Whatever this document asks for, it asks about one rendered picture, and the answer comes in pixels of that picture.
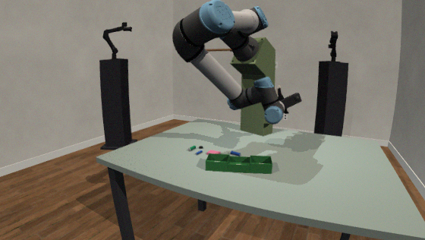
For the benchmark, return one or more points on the green rack of three bins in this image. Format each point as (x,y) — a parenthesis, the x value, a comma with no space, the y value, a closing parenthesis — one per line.
(240,163)

